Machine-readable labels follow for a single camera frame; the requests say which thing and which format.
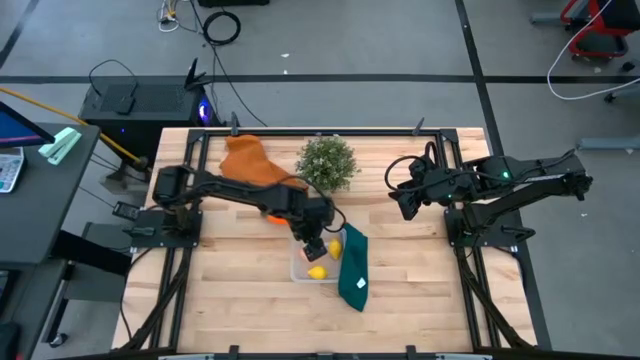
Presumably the yellow hose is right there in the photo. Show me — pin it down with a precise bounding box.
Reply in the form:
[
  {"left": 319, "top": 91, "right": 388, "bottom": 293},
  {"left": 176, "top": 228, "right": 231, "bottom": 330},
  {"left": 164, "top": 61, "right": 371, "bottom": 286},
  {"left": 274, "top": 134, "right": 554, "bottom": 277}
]
[{"left": 0, "top": 85, "right": 146, "bottom": 166}]

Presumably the black computer tower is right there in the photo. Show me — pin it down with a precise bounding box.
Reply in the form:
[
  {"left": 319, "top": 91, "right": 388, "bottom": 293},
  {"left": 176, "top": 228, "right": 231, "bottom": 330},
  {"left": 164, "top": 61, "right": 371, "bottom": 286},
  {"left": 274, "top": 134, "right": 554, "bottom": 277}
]
[{"left": 78, "top": 79, "right": 221, "bottom": 164}]

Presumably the small artificial green shrub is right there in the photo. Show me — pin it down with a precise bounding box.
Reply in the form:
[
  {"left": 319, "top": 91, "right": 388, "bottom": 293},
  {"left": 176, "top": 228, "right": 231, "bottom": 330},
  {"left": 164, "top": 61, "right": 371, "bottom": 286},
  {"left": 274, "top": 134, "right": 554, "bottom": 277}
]
[{"left": 294, "top": 135, "right": 362, "bottom": 194}]

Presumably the coiled black cable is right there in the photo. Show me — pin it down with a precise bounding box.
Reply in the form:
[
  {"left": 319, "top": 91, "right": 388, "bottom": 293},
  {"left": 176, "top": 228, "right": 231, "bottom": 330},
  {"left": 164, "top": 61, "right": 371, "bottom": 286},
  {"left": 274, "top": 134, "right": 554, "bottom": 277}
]
[{"left": 202, "top": 10, "right": 242, "bottom": 47}]

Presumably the orange cloth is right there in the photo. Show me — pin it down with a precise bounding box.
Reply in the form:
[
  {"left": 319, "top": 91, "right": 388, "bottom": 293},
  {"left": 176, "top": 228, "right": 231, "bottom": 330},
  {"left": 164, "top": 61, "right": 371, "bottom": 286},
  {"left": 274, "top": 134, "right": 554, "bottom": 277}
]
[{"left": 218, "top": 133, "right": 310, "bottom": 192}]

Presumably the long black floor cable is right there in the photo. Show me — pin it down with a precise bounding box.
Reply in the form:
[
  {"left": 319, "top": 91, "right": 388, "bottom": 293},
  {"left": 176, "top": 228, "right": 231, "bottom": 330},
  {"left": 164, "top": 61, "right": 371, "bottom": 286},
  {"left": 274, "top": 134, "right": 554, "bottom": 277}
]
[{"left": 191, "top": 0, "right": 269, "bottom": 129}]

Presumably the black side desk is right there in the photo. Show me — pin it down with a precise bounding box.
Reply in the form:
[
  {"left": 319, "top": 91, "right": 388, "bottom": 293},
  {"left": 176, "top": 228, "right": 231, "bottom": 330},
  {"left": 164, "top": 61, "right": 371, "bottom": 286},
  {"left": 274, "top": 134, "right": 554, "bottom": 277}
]
[{"left": 0, "top": 122, "right": 134, "bottom": 360}]

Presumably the desk monitor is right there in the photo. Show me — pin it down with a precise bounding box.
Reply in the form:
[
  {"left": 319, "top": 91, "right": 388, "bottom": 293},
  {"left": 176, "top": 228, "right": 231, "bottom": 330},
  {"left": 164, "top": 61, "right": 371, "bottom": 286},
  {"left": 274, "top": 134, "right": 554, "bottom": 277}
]
[{"left": 0, "top": 100, "right": 56, "bottom": 150}]

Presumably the dark green cloth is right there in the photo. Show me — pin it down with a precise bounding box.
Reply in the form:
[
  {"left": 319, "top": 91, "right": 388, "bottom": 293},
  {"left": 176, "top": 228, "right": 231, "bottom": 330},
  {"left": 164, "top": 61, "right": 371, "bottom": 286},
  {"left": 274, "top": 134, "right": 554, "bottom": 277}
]
[{"left": 337, "top": 222, "right": 370, "bottom": 313}]

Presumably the clear plastic tupperware container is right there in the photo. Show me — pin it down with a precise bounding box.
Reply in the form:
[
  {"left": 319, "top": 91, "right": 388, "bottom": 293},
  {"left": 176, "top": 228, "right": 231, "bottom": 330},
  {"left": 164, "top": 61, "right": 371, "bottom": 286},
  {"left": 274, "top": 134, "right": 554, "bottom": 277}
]
[{"left": 289, "top": 227, "right": 347, "bottom": 285}]

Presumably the black wifi antenna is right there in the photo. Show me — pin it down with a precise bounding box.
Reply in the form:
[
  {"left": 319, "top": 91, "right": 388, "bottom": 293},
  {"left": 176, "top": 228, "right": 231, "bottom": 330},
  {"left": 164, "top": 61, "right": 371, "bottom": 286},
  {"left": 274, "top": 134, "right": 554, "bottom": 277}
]
[{"left": 183, "top": 57, "right": 214, "bottom": 91}]

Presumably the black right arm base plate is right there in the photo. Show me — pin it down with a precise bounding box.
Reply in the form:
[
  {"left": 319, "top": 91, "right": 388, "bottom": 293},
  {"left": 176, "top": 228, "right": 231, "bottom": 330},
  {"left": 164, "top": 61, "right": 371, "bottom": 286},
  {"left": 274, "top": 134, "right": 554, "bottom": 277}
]
[{"left": 444, "top": 207, "right": 521, "bottom": 250}]

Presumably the black box on floor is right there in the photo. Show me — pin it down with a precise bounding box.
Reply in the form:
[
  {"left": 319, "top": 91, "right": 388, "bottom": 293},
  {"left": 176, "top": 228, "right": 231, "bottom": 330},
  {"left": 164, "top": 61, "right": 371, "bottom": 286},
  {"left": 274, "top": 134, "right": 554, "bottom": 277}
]
[{"left": 197, "top": 0, "right": 271, "bottom": 8}]

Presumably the white calculator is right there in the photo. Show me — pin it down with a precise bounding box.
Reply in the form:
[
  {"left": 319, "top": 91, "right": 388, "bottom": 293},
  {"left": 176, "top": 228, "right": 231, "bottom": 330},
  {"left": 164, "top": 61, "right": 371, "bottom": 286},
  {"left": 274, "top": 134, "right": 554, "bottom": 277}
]
[{"left": 0, "top": 146, "right": 26, "bottom": 195}]

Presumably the mint green stapler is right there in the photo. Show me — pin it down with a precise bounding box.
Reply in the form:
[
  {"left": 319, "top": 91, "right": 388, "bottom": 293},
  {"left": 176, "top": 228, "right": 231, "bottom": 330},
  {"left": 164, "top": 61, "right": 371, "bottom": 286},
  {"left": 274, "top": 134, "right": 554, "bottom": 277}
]
[{"left": 37, "top": 126, "right": 83, "bottom": 167}]

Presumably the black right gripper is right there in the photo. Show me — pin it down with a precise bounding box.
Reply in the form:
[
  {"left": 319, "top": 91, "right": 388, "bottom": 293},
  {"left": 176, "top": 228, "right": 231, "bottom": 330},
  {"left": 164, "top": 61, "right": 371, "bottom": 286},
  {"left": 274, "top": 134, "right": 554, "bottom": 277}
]
[{"left": 388, "top": 168, "right": 451, "bottom": 222}]

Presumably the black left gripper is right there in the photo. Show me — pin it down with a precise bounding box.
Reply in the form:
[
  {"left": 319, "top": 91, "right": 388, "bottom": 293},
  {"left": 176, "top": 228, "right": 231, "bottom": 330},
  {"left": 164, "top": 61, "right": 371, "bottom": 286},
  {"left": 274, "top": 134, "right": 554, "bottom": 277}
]
[{"left": 292, "top": 199, "right": 335, "bottom": 263}]

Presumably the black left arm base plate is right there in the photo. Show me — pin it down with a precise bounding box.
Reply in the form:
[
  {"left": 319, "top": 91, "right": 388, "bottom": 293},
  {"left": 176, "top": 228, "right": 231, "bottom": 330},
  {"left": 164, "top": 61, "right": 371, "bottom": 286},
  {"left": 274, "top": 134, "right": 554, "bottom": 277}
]
[{"left": 132, "top": 208, "right": 204, "bottom": 250}]

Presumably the white cable bundle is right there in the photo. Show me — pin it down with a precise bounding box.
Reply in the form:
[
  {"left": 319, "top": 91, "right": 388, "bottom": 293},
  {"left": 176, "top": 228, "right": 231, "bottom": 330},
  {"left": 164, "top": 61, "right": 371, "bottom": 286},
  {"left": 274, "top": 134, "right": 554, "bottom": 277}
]
[{"left": 157, "top": 0, "right": 181, "bottom": 34}]

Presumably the black power adapter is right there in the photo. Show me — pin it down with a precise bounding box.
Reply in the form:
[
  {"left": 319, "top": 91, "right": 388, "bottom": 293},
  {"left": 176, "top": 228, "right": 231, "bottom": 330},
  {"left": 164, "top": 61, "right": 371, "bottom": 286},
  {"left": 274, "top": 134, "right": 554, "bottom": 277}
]
[{"left": 111, "top": 200, "right": 141, "bottom": 222}]

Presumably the red and black cart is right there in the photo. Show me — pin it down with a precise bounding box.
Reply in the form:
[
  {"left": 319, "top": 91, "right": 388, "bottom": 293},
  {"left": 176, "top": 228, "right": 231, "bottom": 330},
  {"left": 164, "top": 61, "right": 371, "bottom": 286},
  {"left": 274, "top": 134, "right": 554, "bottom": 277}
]
[{"left": 559, "top": 0, "right": 640, "bottom": 60}]

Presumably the small black box on computer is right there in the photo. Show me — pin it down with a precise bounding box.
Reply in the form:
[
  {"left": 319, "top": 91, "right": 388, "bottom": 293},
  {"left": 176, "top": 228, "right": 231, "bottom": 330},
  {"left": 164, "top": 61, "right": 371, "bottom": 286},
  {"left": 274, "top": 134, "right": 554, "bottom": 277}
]
[{"left": 113, "top": 82, "right": 139, "bottom": 116}]

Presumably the grey chair leg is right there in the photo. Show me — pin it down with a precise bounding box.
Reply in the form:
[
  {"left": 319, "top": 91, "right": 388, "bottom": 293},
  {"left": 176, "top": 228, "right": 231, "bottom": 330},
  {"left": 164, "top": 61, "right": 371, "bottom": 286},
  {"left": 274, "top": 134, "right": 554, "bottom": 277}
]
[
  {"left": 603, "top": 82, "right": 640, "bottom": 104},
  {"left": 574, "top": 135, "right": 640, "bottom": 152}
]

